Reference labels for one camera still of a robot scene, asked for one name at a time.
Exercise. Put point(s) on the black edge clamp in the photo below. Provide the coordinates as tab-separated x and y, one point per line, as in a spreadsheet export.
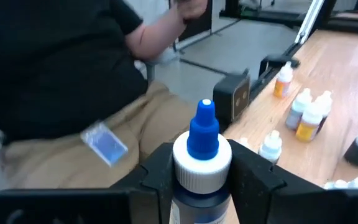
272	60

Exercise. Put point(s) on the person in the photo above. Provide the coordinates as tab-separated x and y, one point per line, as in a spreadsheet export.
57	62

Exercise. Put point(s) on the small pale-labelled dye bottle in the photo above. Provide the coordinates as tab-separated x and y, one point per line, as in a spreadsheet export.
270	147

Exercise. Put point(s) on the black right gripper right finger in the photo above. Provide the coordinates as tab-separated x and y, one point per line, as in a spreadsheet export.
250	180

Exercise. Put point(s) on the black table-level camera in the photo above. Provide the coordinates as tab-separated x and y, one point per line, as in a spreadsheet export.
232	99

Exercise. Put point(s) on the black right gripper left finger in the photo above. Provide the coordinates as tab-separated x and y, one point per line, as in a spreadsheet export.
154	174

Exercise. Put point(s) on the silver aluminium bracket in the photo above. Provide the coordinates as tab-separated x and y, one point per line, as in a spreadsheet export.
309	18

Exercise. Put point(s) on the small Red Sunset dye bottle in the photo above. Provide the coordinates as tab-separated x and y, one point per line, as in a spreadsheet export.
294	119

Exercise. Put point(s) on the grey chair armrest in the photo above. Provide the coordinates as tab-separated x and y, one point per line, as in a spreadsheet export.
166	56

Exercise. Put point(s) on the large blue-capped dye bottle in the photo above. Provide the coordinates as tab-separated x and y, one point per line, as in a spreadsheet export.
202	174

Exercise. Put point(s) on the small orange dye bottle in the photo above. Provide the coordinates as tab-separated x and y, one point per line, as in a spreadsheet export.
306	132
283	88

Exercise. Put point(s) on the blue ID badge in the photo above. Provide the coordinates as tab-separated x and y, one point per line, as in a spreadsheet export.
104	144

